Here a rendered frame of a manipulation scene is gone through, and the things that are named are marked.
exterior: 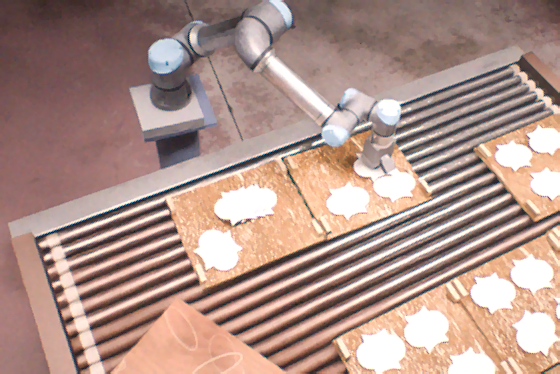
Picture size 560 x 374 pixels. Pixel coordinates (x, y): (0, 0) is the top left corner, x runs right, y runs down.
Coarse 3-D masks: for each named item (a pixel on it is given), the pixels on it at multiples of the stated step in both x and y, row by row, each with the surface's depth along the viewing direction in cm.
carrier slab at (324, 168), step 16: (352, 144) 226; (304, 160) 219; (320, 160) 220; (336, 160) 220; (352, 160) 221; (400, 160) 224; (304, 176) 215; (320, 176) 216; (336, 176) 216; (352, 176) 217; (416, 176) 220; (304, 192) 211; (320, 192) 212; (368, 192) 214; (416, 192) 216; (320, 208) 208; (368, 208) 210; (384, 208) 210; (400, 208) 211; (336, 224) 205; (352, 224) 205; (368, 224) 207
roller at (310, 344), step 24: (552, 216) 218; (504, 240) 210; (528, 240) 213; (456, 264) 203; (480, 264) 205; (408, 288) 196; (432, 288) 198; (360, 312) 189; (384, 312) 191; (312, 336) 183; (336, 336) 184; (288, 360) 179
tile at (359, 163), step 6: (360, 156) 220; (354, 162) 218; (360, 162) 219; (354, 168) 217; (360, 168) 217; (366, 168) 217; (372, 168) 217; (378, 168) 218; (360, 174) 215; (366, 174) 216; (372, 174) 216; (378, 174) 216; (384, 174) 216; (390, 174) 217; (372, 180) 215
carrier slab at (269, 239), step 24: (264, 168) 215; (192, 192) 206; (216, 192) 207; (288, 192) 210; (192, 216) 201; (216, 216) 202; (288, 216) 204; (192, 240) 196; (240, 240) 197; (264, 240) 198; (288, 240) 199; (312, 240) 200; (192, 264) 191; (240, 264) 192; (264, 264) 194
